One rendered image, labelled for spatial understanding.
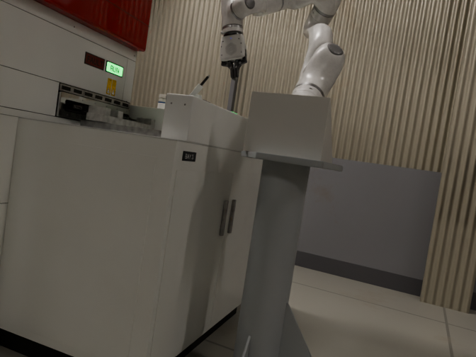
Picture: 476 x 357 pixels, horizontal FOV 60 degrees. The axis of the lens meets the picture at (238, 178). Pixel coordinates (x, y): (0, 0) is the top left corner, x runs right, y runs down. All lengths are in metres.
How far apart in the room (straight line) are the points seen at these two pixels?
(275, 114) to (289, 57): 2.26
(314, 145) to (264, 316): 0.58
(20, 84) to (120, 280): 0.75
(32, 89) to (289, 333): 1.22
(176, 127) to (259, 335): 0.72
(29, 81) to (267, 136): 0.85
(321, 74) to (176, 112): 0.57
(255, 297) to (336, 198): 2.01
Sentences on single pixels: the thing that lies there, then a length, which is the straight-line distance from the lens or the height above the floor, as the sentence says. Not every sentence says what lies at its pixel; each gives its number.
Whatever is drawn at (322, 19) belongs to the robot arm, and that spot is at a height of 1.44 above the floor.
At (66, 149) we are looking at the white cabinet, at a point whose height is 0.74.
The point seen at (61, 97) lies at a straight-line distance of 1.74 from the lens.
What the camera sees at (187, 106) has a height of 0.92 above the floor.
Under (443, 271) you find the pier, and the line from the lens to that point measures 3.18.
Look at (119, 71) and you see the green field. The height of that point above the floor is 1.10.
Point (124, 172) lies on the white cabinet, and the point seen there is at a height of 0.70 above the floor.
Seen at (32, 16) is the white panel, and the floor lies 1.17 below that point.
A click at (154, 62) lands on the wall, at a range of 4.19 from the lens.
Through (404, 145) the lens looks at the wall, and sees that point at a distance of 3.29.
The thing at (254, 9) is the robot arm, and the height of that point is 1.36.
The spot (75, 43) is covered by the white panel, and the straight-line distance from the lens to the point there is 1.81.
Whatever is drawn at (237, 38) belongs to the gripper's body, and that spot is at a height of 1.25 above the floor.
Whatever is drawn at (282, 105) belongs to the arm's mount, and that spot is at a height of 0.98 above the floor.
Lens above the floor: 0.80
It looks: 3 degrees down
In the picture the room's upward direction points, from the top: 9 degrees clockwise
